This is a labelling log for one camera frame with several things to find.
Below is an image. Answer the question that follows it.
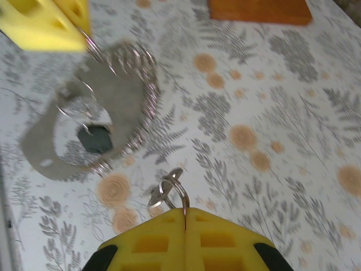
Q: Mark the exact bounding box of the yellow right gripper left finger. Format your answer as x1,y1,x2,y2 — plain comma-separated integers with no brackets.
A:
81,207,187,271

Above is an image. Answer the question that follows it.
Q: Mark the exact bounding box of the gold wire rack, wooden base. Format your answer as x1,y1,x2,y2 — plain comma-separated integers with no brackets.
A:
207,0,314,27

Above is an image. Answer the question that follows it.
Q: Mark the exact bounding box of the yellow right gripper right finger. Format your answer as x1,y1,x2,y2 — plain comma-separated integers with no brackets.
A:
184,207,296,271

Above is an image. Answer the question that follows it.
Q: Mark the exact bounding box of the black key with split ring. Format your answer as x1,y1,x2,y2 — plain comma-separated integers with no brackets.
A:
147,167,190,224

